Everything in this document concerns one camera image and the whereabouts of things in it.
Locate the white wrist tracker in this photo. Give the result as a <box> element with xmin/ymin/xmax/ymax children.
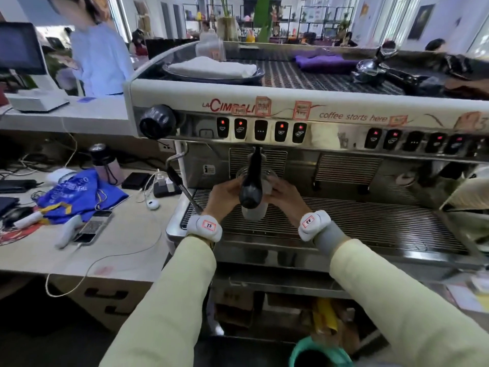
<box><xmin>186</xmin><ymin>215</ymin><xmax>223</xmax><ymax>243</ymax></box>
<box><xmin>298</xmin><ymin>210</ymin><xmax>332</xmax><ymax>242</ymax></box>

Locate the black smartphone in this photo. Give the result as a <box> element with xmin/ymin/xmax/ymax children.
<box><xmin>73</xmin><ymin>210</ymin><xmax>114</xmax><ymax>246</ymax></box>

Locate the person's right hand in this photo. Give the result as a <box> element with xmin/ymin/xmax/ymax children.
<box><xmin>265</xmin><ymin>177</ymin><xmax>313</xmax><ymax>228</ymax></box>

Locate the glass vase with plant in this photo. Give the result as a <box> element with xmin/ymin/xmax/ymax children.
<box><xmin>216</xmin><ymin>0</ymin><xmax>240</xmax><ymax>42</ymax></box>

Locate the white left wrist tracker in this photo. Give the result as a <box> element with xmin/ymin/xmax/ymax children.
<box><xmin>186</xmin><ymin>215</ymin><xmax>223</xmax><ymax>243</ymax></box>

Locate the black steam knob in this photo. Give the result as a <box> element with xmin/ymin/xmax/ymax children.
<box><xmin>139</xmin><ymin>105</ymin><xmax>177</xmax><ymax>140</ymax></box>

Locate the pink tumbler with black lid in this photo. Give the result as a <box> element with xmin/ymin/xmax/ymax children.
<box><xmin>89</xmin><ymin>143</ymin><xmax>125</xmax><ymax>186</ymax></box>

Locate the translucent plastic container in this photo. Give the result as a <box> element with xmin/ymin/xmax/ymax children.
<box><xmin>196</xmin><ymin>31</ymin><xmax>227</xmax><ymax>61</ymax></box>

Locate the green bucket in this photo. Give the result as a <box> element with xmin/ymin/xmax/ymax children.
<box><xmin>288</xmin><ymin>337</ymin><xmax>354</xmax><ymax>367</ymax></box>

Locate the person's left forearm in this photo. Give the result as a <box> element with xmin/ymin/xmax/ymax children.
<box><xmin>99</xmin><ymin>236</ymin><xmax>218</xmax><ymax>367</ymax></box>

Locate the yellow packet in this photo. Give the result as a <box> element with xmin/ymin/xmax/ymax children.
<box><xmin>313</xmin><ymin>298</ymin><xmax>340</xmax><ymax>335</ymax></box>

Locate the small black box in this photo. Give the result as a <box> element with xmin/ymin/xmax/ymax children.
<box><xmin>121</xmin><ymin>172</ymin><xmax>153</xmax><ymax>190</ymax></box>

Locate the white folded cloth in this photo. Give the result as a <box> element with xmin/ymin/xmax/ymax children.
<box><xmin>168</xmin><ymin>56</ymin><xmax>257</xmax><ymax>79</ymax></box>

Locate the metal steam wand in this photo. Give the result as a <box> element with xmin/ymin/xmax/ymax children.
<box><xmin>165</xmin><ymin>152</ymin><xmax>204</xmax><ymax>215</ymax></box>

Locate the dark round tray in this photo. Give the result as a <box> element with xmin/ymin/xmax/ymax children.
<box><xmin>162</xmin><ymin>62</ymin><xmax>266</xmax><ymax>85</ymax></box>

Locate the white charger plug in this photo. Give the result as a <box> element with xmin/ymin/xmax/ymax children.
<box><xmin>154</xmin><ymin>176</ymin><xmax>175</xmax><ymax>194</ymax></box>

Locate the blue fabric bag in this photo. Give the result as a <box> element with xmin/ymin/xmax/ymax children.
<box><xmin>37</xmin><ymin>169</ymin><xmax>129</xmax><ymax>225</ymax></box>

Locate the black flat device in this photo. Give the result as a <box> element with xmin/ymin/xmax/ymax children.
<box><xmin>0</xmin><ymin>179</ymin><xmax>38</xmax><ymax>194</ymax></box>

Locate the black portafilter handle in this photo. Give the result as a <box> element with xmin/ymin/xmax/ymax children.
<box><xmin>239</xmin><ymin>147</ymin><xmax>264</xmax><ymax>210</ymax></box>

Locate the purple folded cloth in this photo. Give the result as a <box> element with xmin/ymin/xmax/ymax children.
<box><xmin>294</xmin><ymin>53</ymin><xmax>360</xmax><ymax>74</ymax></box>

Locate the large green plant leaf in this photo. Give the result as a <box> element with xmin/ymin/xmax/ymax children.
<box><xmin>253</xmin><ymin>0</ymin><xmax>272</xmax><ymax>43</ymax></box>

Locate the silver espresso machine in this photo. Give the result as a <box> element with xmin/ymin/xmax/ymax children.
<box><xmin>124</xmin><ymin>41</ymin><xmax>489</xmax><ymax>298</ymax></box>

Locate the clear plastic cup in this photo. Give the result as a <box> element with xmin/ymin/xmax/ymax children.
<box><xmin>236</xmin><ymin>167</ymin><xmax>278</xmax><ymax>221</ymax></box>

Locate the person's right forearm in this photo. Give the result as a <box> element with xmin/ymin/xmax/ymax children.
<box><xmin>314</xmin><ymin>221</ymin><xmax>489</xmax><ymax>367</ymax></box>

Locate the white handheld device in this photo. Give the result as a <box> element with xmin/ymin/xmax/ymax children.
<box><xmin>55</xmin><ymin>215</ymin><xmax>86</xmax><ymax>250</ymax></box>

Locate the black point-of-sale monitor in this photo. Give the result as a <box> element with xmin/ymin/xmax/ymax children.
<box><xmin>0</xmin><ymin>22</ymin><xmax>48</xmax><ymax>76</ymax></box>

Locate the white right wrist tracker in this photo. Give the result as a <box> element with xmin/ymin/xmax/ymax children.
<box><xmin>298</xmin><ymin>210</ymin><xmax>332</xmax><ymax>242</ymax></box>

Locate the dark framed wall picture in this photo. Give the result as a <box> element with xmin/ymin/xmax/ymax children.
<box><xmin>407</xmin><ymin>4</ymin><xmax>436</xmax><ymax>40</ymax></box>

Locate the white cable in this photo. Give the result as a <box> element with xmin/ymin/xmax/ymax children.
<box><xmin>45</xmin><ymin>210</ymin><xmax>169</xmax><ymax>298</ymax></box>

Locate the metal portafilter with black handle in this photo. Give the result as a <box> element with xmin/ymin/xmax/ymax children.
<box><xmin>351</xmin><ymin>46</ymin><xmax>432</xmax><ymax>92</ymax></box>

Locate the wooden drawer cabinet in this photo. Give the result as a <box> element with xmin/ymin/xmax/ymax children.
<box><xmin>50</xmin><ymin>275</ymin><xmax>153</xmax><ymax>333</ymax></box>

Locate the person's left hand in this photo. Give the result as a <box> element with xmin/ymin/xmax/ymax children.
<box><xmin>204</xmin><ymin>178</ymin><xmax>245</xmax><ymax>225</ymax></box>

